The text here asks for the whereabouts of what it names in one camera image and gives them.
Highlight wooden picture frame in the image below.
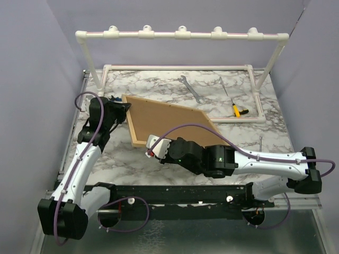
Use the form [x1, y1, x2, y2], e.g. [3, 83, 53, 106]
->
[122, 94, 227, 147]

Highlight small yellow screwdriver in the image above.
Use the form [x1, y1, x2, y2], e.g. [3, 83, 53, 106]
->
[230, 99, 240, 117]

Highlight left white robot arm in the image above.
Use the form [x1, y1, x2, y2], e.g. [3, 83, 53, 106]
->
[38, 97, 131, 240]

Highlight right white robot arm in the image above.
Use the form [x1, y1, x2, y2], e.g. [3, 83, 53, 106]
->
[153, 138, 322, 207]

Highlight large grey wrench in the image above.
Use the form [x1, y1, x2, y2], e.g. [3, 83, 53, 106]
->
[178, 75, 203, 104]

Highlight white PVC pipe rack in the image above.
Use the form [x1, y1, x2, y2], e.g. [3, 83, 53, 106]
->
[75, 25, 290, 124]

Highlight black yellow screwdriver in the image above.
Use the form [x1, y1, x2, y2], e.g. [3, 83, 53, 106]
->
[239, 109, 249, 115]

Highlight small silver wrench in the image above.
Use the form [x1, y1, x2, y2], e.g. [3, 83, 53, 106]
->
[259, 135, 263, 152]

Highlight blue handled pliers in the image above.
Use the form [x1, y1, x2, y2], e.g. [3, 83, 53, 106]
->
[110, 96, 122, 103]

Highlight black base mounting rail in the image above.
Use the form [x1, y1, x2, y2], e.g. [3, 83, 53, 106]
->
[100, 184, 274, 221]

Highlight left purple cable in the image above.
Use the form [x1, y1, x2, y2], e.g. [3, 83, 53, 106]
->
[52, 91, 150, 247]

